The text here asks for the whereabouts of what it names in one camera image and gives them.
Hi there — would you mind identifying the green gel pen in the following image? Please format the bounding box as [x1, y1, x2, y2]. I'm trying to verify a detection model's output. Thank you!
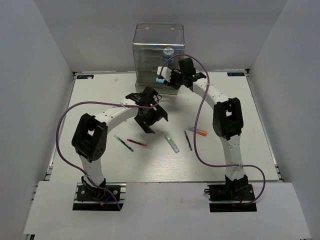
[113, 134, 134, 152]

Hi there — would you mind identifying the purple gel pen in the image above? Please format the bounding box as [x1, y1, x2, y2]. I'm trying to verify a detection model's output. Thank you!
[183, 129, 193, 151]

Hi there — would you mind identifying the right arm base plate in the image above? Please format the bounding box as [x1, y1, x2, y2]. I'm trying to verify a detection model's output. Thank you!
[203, 184, 257, 213]

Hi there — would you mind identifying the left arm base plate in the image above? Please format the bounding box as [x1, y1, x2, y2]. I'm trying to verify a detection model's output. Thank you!
[72, 182, 127, 212]

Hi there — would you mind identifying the red gel pen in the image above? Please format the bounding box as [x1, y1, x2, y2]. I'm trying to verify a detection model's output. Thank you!
[127, 138, 153, 150]

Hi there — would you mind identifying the clear acrylic drawer organizer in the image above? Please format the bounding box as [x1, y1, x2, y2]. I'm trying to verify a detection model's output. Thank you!
[132, 22, 185, 95]

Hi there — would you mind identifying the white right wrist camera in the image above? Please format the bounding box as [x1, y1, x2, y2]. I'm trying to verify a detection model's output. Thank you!
[156, 66, 172, 82]

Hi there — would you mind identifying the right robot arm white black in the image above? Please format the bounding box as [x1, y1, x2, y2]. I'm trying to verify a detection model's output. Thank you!
[169, 57, 248, 200]

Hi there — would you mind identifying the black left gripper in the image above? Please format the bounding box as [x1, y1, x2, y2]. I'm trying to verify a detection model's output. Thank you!
[134, 101, 168, 134]

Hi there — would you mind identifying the orange highlighter marker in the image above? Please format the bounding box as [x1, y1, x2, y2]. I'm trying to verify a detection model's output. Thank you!
[186, 126, 208, 137]

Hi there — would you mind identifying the blue highlighter marker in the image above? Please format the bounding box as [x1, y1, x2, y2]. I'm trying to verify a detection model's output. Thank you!
[155, 77, 168, 85]

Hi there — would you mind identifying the green highlighter marker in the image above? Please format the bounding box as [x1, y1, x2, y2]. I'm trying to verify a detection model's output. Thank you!
[164, 134, 180, 154]

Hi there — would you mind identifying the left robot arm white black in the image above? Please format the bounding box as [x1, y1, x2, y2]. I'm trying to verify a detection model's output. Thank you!
[71, 86, 168, 200]

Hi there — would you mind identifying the cleaning gel jar blue label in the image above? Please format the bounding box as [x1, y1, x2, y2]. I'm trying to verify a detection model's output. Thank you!
[162, 47, 175, 65]

